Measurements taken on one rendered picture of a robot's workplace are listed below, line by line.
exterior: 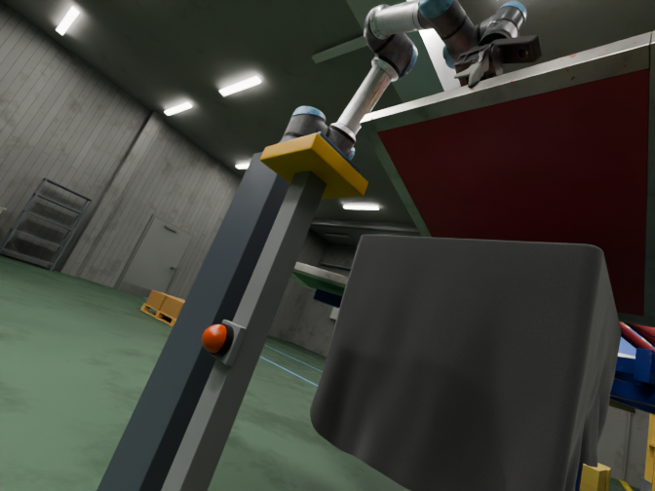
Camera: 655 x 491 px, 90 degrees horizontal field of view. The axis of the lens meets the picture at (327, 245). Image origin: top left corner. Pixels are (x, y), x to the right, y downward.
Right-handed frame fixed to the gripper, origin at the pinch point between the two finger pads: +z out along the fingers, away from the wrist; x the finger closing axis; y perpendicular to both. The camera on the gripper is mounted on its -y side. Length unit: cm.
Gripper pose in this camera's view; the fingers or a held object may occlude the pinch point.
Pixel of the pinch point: (478, 93)
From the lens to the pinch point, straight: 80.8
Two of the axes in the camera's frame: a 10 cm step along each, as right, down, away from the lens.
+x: -5.2, -6.4, -5.6
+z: -4.9, 7.6, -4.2
